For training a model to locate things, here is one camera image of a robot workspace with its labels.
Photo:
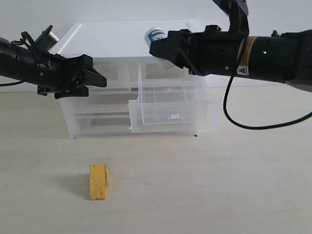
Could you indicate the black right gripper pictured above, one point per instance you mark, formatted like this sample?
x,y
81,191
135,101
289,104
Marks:
x,y
209,52

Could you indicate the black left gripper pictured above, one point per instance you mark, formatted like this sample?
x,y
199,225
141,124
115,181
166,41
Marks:
x,y
66,77

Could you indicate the white bottle teal label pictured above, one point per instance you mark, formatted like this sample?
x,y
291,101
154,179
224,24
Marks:
x,y
154,34

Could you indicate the yellow sponge block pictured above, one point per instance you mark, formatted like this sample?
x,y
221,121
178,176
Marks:
x,y
99,181

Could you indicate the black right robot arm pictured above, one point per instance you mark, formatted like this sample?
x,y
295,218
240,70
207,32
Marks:
x,y
286,58

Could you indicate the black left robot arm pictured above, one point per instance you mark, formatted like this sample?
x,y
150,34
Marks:
x,y
17,62

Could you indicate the white plastic drawer cabinet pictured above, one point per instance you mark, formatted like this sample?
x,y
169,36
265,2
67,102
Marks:
x,y
113,43

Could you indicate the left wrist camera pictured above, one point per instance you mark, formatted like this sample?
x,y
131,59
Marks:
x,y
47,39

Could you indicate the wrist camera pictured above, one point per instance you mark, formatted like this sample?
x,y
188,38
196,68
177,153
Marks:
x,y
237,11
47,39

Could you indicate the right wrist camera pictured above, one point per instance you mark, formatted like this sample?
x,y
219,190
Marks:
x,y
237,11

